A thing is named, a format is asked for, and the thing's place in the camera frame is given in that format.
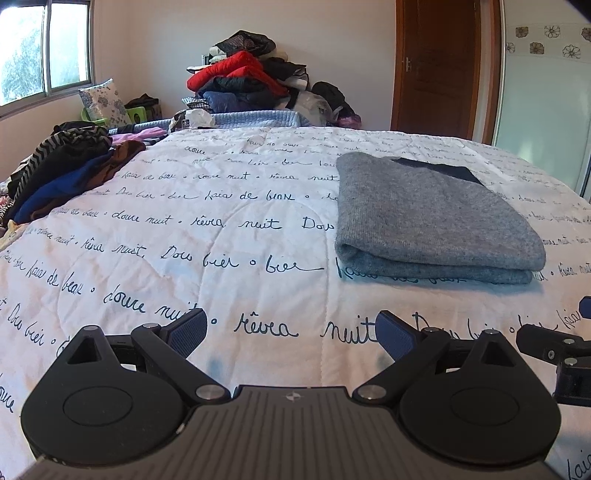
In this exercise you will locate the navy blue garment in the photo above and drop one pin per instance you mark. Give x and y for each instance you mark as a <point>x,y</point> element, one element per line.
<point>60,184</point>

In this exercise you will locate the brown wooden door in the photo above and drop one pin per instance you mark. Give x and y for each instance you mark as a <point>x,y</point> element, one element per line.
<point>448,68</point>

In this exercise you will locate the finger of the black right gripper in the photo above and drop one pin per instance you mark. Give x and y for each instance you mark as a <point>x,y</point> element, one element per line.
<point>585,307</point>
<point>551,346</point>

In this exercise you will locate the brown garment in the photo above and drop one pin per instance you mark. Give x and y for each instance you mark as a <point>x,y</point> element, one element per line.
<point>115,161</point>

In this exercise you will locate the red jacket on pile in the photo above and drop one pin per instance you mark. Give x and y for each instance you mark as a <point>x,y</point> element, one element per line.
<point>241,64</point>

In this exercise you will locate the green plastic chair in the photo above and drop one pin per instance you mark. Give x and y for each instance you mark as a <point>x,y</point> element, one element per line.
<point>137,115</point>

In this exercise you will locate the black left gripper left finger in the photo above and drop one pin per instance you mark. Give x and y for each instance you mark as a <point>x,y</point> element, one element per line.
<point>185,334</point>

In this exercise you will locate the white quilt with script text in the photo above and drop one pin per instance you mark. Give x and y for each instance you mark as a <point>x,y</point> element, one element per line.
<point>241,223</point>

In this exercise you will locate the dark clothes pile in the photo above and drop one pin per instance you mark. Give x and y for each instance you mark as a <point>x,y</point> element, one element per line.
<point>322,103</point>

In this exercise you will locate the window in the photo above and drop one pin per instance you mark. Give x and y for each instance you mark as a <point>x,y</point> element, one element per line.
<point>46,51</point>

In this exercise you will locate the black white zigzag garment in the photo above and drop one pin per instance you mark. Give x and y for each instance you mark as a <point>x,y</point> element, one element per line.
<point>65,150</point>

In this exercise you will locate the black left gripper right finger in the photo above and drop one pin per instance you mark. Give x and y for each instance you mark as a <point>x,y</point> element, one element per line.
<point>395,335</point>

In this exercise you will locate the white crumpled cloth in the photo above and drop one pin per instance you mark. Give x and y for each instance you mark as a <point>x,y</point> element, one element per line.
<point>198,119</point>

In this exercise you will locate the frosted glass wardrobe door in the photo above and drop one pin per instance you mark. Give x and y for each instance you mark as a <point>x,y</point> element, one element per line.
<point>545,106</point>

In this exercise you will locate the pink garment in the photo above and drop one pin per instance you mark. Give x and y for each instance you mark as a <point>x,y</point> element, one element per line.
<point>146,134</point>

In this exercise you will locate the grey knit sweater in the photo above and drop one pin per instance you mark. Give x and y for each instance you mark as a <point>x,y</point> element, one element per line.
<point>404,218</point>

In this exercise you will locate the light blue quilted blanket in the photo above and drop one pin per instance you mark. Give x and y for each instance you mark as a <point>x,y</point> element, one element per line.
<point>257,118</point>

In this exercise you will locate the floral white pillow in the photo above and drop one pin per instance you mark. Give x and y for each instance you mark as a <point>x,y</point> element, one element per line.
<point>102,102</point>

